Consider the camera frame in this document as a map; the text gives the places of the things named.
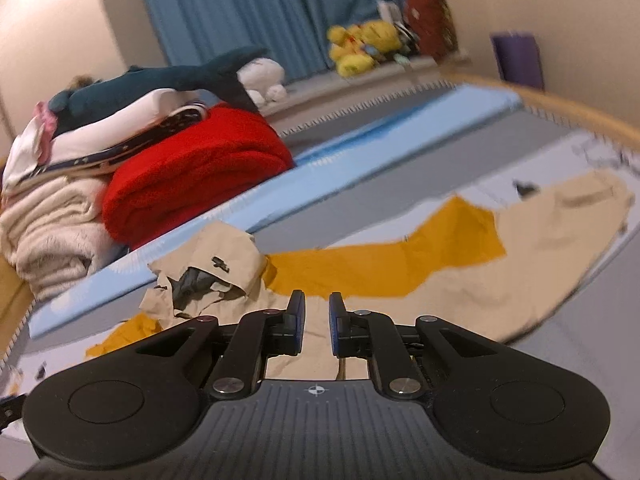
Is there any yellow plush toy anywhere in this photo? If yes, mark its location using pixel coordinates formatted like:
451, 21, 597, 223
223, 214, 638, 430
326, 20, 402, 78

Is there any beige and mustard jacket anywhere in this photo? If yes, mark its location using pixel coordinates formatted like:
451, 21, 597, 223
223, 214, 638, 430
87, 170, 634, 380

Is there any wooden bed frame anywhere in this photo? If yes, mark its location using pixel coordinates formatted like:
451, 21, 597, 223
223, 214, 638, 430
442, 70, 640, 153

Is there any pink cloth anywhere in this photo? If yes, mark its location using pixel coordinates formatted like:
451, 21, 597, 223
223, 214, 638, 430
34, 101, 58, 165

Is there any navy patterned folded cloth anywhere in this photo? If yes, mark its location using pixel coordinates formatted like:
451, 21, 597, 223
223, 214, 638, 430
23, 103, 207, 181

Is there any purple box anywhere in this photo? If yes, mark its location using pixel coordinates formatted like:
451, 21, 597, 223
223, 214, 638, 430
490, 32, 544, 90

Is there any red cushion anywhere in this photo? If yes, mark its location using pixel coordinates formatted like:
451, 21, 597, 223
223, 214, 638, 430
404, 0, 458, 63

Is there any dark teal shark plush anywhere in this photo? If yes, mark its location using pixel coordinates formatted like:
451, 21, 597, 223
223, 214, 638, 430
48, 47, 267, 136

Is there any white folded pillow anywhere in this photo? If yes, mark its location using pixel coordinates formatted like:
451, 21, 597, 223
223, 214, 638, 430
2, 89, 201, 196

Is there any blue curtain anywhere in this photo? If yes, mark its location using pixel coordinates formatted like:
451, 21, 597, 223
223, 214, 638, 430
143, 0, 404, 80

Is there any red folded blanket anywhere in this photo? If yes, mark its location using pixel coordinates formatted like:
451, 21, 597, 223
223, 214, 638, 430
102, 104, 294, 248

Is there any white plush toy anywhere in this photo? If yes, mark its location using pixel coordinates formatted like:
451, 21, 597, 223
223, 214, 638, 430
238, 58, 288, 108

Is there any cream folded blanket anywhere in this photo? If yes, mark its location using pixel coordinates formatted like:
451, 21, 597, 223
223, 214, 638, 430
1, 177, 122, 301

